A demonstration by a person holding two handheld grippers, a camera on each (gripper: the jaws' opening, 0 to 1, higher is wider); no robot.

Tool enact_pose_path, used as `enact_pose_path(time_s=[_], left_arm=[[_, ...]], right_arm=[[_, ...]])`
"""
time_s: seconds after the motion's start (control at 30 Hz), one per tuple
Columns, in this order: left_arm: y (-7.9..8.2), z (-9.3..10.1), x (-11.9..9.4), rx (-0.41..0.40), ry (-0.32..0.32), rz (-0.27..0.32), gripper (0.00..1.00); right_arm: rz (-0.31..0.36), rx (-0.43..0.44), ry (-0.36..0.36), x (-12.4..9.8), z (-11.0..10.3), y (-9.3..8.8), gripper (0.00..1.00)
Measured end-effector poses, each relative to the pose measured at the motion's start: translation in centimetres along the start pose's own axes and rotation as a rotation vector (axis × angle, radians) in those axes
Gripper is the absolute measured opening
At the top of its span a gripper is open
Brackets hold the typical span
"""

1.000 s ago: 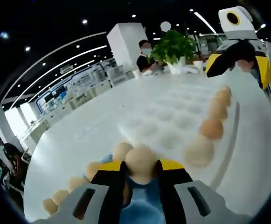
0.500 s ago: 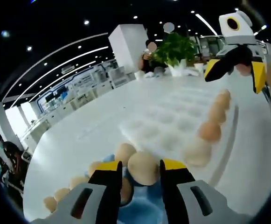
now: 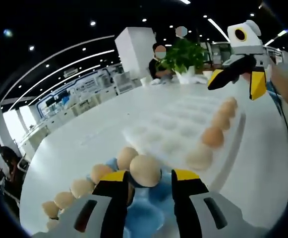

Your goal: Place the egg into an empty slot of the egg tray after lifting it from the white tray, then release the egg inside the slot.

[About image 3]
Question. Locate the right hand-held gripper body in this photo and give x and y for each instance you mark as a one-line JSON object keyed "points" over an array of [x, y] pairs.
{"points": [[254, 44]]}

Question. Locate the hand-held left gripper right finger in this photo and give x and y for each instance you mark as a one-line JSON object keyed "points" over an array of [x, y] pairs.
{"points": [[186, 200]]}

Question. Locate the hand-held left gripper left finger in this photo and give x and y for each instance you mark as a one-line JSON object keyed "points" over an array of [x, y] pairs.
{"points": [[111, 200]]}

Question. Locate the blue egg tray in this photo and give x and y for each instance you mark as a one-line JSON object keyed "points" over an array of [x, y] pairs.
{"points": [[143, 213]]}

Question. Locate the brown hen egg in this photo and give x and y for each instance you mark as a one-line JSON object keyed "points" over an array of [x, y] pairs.
{"points": [[145, 169]]}

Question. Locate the white foam tray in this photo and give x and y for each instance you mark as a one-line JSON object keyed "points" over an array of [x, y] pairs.
{"points": [[173, 129]]}

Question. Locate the white paper cup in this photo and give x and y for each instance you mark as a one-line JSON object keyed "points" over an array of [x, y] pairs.
{"points": [[143, 81], [206, 74]]}

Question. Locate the white crumpled tissue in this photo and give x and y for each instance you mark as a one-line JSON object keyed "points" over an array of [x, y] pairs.
{"points": [[198, 79]]}

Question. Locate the long ceiling light bar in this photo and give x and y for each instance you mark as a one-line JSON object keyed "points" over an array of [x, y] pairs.
{"points": [[218, 29]]}

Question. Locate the green potted plant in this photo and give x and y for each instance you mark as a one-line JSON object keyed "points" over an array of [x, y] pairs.
{"points": [[186, 55]]}

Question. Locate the white table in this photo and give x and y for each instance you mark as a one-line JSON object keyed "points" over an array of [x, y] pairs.
{"points": [[84, 138]]}

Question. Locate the light grey office chair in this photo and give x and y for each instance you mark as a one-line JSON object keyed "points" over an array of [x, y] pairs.
{"points": [[22, 164]]}

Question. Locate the white cabinet row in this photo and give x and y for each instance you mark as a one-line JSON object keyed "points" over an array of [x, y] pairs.
{"points": [[59, 116]]}

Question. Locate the white square pillar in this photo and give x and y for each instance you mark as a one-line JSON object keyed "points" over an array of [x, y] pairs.
{"points": [[133, 54]]}

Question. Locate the white office chair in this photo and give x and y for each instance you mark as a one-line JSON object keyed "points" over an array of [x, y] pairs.
{"points": [[124, 83]]}

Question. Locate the blue lit display shelves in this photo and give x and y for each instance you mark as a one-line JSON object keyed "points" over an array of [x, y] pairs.
{"points": [[84, 86]]}

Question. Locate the ceiling air conditioner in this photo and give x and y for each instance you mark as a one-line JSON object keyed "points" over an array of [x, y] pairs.
{"points": [[70, 72]]}

